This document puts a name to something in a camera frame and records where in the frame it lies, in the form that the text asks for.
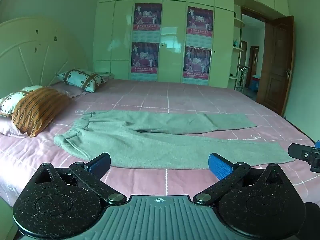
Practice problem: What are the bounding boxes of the cream headboard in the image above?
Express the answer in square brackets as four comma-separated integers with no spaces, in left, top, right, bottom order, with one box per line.
[0,16,95,98]

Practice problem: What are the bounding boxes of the grey pants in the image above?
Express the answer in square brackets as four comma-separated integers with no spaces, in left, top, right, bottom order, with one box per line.
[54,110,296,170]

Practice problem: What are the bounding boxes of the metal rack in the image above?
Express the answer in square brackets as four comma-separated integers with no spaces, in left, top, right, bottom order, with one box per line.
[237,64,250,92]

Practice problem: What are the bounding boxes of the brown hallway door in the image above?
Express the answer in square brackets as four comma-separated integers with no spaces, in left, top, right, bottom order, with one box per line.
[248,45,260,77]

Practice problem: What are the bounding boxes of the orange striped pillow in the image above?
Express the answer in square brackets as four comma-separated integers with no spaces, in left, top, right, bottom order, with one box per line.
[12,87,72,138]

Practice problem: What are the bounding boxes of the blue and red bin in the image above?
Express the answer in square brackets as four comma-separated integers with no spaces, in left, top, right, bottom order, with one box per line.
[250,74,261,91]

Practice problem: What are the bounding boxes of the wall poster with figures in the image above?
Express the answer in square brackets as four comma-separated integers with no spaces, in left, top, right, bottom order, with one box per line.
[131,42,160,78]
[182,45,212,80]
[186,6,214,41]
[132,3,163,38]

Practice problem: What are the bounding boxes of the pink pillow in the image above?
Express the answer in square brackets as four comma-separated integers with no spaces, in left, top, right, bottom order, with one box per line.
[0,116,28,137]
[49,81,88,98]

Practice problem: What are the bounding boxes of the teal heart-patterned pillow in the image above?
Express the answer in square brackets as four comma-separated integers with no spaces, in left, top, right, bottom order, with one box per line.
[55,68,107,93]

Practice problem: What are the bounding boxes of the brown wooden door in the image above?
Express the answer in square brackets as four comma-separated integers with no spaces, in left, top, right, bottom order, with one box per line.
[256,15,296,117]

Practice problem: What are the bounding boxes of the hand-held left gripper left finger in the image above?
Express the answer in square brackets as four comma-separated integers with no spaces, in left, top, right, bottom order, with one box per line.
[32,152,127,207]

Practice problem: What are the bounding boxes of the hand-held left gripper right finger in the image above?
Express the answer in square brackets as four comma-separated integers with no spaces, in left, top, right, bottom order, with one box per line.
[193,152,290,206]

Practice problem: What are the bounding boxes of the white patterned pillow near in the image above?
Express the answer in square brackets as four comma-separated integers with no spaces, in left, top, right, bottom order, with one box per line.
[0,85,43,118]

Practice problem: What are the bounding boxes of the cream corner shelf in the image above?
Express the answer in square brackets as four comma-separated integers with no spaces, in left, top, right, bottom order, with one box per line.
[233,0,247,90]

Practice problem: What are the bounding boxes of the cream glossy wardrobe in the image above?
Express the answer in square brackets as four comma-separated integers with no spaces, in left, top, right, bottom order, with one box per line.
[93,0,289,90]

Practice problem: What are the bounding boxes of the bed with pink checked sheet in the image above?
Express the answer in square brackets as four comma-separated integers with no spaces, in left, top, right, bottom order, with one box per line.
[0,79,320,207]

